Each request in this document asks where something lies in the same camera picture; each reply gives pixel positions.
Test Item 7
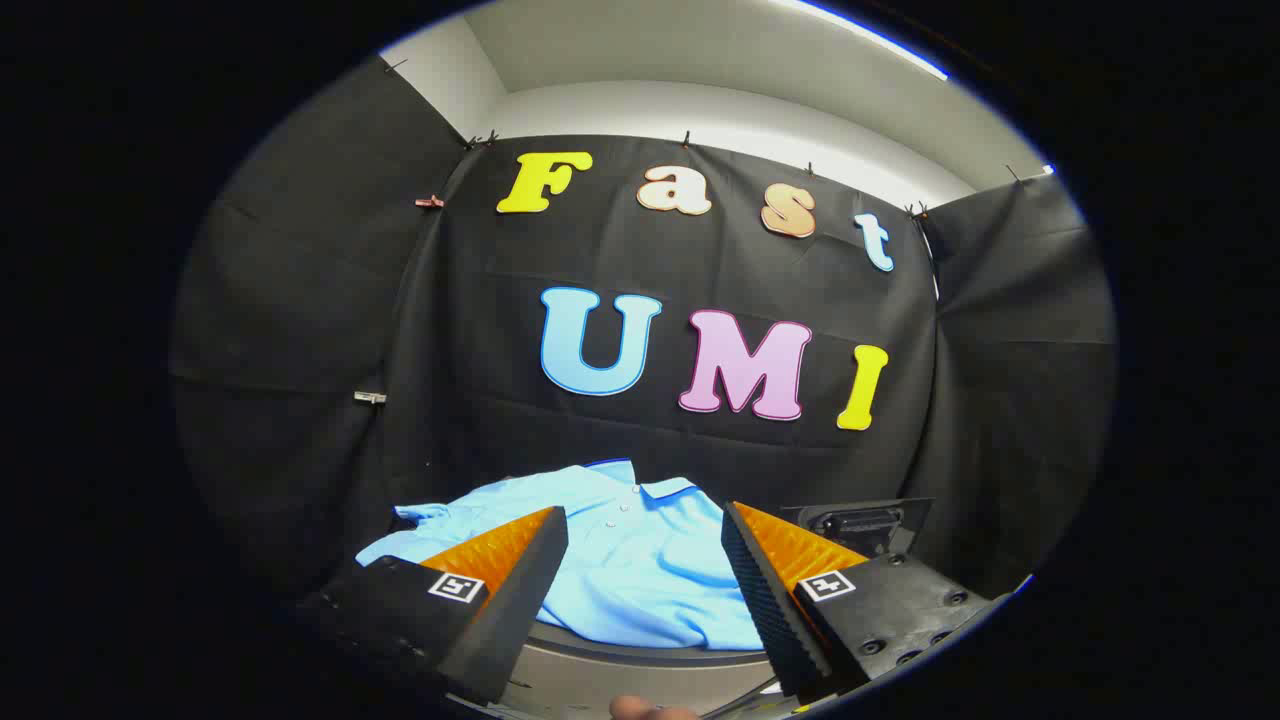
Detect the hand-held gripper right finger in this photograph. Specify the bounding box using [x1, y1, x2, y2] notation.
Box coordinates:
[722, 501, 1009, 701]

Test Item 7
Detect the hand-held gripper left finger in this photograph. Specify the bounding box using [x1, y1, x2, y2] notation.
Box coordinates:
[300, 506, 569, 704]

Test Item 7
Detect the light blue polo shirt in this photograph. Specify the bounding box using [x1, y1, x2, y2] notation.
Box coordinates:
[356, 459, 766, 651]

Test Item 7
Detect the black backdrop cloth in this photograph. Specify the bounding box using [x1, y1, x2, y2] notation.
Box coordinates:
[170, 55, 1118, 601]

